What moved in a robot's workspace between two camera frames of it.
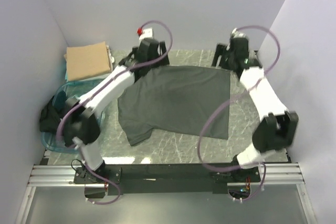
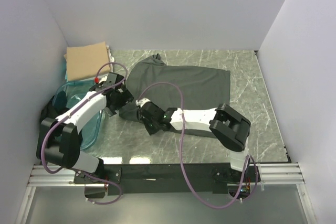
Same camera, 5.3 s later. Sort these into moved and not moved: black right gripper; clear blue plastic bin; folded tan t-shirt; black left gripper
Moved: black right gripper; black left gripper
Not moved: clear blue plastic bin; folded tan t-shirt
